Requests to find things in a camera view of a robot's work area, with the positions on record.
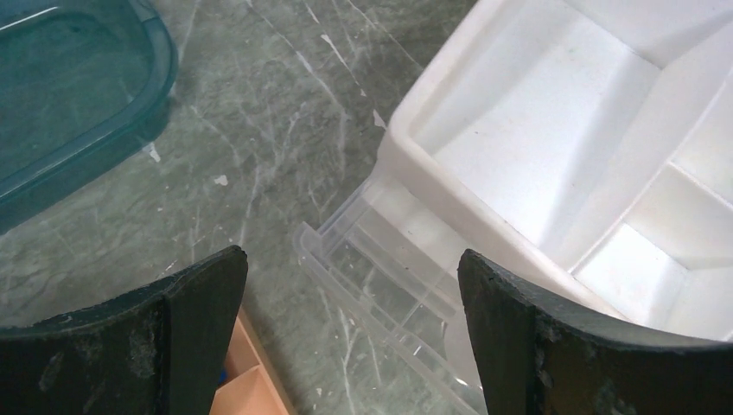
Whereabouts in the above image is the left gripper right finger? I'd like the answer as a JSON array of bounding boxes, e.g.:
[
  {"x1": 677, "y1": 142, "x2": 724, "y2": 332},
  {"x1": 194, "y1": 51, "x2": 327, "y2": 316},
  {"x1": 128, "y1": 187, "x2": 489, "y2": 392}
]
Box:
[{"x1": 457, "y1": 249, "x2": 732, "y2": 414}]

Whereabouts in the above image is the white plastic drawer unit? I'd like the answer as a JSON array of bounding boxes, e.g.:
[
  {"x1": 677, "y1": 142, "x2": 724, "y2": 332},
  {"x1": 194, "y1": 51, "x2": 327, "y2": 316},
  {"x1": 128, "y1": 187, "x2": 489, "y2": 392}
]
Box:
[{"x1": 376, "y1": 1, "x2": 732, "y2": 341}]

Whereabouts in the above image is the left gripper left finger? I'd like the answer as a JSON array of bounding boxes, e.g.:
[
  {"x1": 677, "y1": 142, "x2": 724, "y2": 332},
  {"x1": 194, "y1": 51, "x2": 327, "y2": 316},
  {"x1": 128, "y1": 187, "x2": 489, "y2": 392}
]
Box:
[{"x1": 1, "y1": 246, "x2": 248, "y2": 414}]

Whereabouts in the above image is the clear plastic drawer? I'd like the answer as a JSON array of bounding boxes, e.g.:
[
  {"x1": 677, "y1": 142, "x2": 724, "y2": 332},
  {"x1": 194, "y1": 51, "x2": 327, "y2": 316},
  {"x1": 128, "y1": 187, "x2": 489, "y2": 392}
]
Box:
[{"x1": 293, "y1": 174, "x2": 487, "y2": 414}]

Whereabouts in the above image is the orange mesh file organizer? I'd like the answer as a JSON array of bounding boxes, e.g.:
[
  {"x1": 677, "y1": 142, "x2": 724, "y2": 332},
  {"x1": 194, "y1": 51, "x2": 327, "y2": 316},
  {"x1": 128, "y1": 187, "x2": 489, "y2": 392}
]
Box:
[{"x1": 210, "y1": 309, "x2": 296, "y2": 415}]

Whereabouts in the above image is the teal plastic bin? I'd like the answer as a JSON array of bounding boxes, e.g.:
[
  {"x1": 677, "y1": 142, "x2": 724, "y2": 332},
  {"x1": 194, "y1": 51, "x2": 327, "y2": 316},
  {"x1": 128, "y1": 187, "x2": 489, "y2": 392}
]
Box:
[{"x1": 1, "y1": 1, "x2": 178, "y2": 232}]

